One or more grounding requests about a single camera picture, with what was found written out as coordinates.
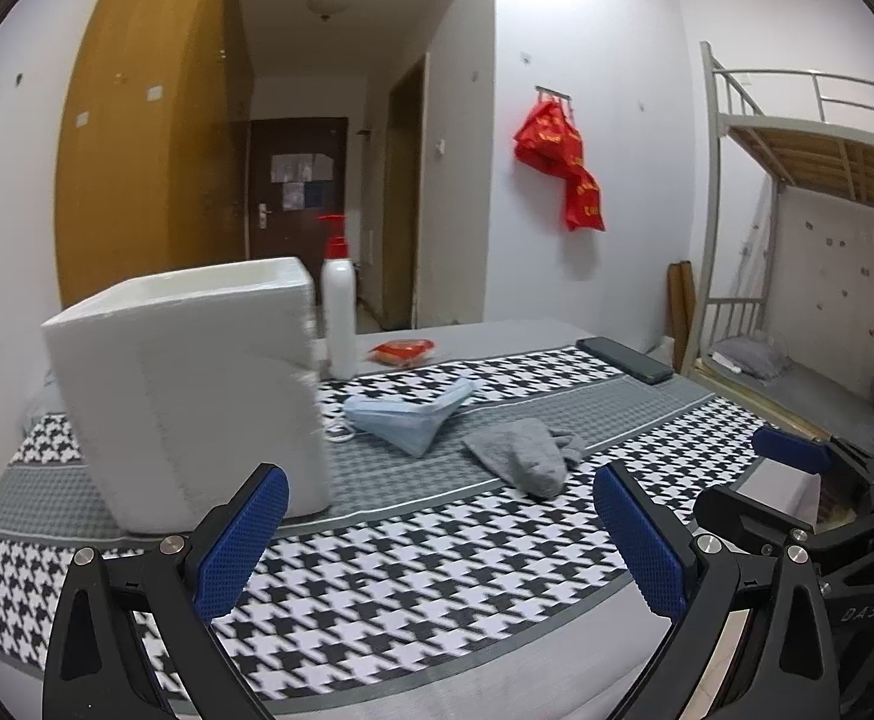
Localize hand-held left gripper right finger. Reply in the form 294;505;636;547
593;461;858;720

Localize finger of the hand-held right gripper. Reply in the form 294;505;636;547
753;426;874;512
693;485;874;563

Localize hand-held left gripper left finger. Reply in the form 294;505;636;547
41;463;292;720

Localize white foam box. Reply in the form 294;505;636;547
41;256;333;537

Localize grey pillow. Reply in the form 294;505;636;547
708;333;792;381

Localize grey sock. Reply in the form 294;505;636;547
461;418;594;499

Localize wooden boards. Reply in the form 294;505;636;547
668;261;697;374

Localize black phone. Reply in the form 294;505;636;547
576;336;677;386

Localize houndstooth blanket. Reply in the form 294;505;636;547
0;341;820;695

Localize red packet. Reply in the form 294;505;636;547
371;338;437;369

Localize white red pump bottle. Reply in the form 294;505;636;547
318;214;360;381

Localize metal bunk bed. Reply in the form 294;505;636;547
687;41;874;466

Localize dark brown door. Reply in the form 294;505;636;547
248;117;350;265

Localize red plastic bag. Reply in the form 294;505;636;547
513;100;585;175
560;163;607;233

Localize blue paper on door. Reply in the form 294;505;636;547
283;180;330;209

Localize white papers on door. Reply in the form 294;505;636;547
270;154;334;183

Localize wooden side door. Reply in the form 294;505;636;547
382;52;433;331

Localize wooden wardrobe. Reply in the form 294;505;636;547
54;0;255;308

